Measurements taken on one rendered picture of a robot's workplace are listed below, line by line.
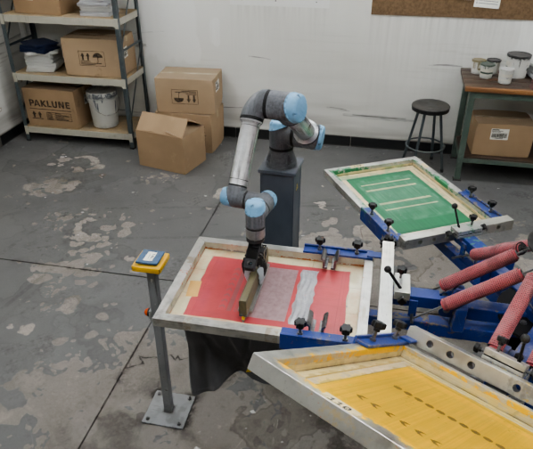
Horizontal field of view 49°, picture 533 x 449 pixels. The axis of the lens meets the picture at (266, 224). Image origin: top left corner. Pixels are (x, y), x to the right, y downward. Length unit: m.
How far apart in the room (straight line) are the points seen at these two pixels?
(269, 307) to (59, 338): 1.81
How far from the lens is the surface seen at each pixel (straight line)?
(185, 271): 2.44
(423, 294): 2.29
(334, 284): 2.42
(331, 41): 5.82
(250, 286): 2.23
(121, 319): 3.82
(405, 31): 5.77
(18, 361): 3.72
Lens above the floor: 2.39
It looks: 31 degrees down
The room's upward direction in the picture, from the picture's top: straight up
